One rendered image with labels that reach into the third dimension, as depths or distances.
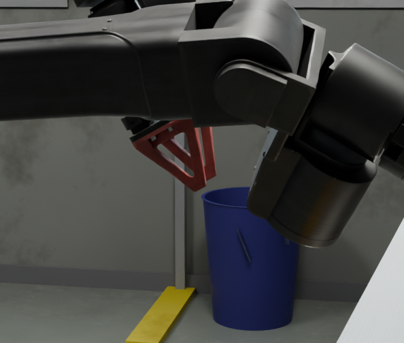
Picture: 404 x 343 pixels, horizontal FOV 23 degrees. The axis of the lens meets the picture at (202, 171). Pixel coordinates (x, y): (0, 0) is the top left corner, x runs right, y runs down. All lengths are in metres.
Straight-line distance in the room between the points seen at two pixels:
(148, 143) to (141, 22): 0.38
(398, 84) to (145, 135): 0.43
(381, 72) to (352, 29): 3.37
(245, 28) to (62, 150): 3.67
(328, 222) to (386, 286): 0.54
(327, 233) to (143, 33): 0.17
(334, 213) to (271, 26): 0.13
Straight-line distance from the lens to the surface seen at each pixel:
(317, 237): 0.64
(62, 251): 4.32
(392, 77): 0.59
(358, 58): 0.60
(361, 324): 1.04
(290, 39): 0.59
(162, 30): 0.59
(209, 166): 1.05
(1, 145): 4.32
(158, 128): 0.97
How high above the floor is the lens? 1.23
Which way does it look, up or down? 10 degrees down
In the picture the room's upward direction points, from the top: straight up
